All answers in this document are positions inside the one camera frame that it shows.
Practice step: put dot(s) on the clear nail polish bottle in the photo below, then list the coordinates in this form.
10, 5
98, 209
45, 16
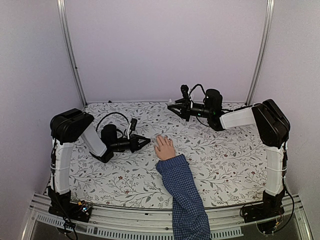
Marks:
170, 101

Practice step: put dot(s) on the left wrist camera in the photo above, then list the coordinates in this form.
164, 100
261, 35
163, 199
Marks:
131, 127

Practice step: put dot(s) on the aluminium frame post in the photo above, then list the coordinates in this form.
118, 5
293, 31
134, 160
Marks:
61, 7
270, 5

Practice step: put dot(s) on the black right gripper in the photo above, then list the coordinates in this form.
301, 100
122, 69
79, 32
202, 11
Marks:
186, 107

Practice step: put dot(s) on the left aluminium frame post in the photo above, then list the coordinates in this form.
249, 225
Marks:
61, 7

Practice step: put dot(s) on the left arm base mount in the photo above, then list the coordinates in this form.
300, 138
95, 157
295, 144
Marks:
62, 206

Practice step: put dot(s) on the front aluminium rail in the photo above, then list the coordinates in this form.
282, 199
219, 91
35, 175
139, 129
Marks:
115, 223

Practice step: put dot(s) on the floral patterned table mat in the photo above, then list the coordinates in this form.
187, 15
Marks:
229, 167

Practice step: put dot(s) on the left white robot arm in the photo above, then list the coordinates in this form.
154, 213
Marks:
68, 127

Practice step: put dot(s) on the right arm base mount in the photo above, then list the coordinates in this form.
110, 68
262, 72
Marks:
271, 206

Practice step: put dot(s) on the person's bare hand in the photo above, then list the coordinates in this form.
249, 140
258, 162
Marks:
164, 148

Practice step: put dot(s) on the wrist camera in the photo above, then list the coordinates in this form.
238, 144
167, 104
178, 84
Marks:
131, 127
186, 96

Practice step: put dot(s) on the right aluminium frame post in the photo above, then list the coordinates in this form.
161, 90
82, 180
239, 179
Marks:
270, 5

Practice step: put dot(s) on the blue checkered sleeve forearm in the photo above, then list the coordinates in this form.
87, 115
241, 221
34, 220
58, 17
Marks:
189, 219

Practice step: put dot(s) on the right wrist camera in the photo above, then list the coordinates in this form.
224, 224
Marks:
186, 96

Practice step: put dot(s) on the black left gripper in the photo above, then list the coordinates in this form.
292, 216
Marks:
134, 144

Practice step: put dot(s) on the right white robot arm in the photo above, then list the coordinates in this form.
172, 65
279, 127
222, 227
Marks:
273, 129

